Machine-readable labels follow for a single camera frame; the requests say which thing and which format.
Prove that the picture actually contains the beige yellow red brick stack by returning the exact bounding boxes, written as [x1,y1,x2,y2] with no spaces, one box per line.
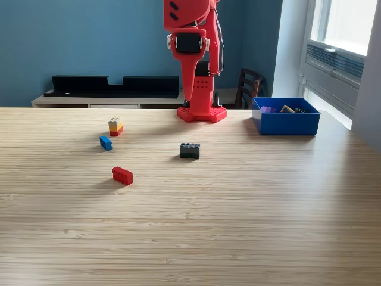
[108,116,124,137]

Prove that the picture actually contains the blue plastic bin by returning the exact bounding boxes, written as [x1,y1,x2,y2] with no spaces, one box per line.
[252,97,321,136]

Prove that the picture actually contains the dark wooden chair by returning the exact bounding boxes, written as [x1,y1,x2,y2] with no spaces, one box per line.
[233,67,266,110]

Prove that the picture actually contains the pale wooden sideboard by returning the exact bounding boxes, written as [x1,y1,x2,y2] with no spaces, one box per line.
[31,88,239,109]

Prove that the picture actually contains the dark grey brick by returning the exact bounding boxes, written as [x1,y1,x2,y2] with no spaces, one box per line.
[179,142,201,160]

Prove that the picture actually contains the small blue brick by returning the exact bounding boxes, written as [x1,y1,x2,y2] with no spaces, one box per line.
[99,135,113,151]

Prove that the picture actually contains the grey window vent grille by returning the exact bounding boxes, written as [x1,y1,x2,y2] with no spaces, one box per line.
[305,43,366,87]

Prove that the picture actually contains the red white servo cable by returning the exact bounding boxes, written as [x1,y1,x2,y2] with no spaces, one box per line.
[210,7,225,77]

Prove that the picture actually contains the white window frame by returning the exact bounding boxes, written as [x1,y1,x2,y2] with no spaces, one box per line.
[308,0,379,57]

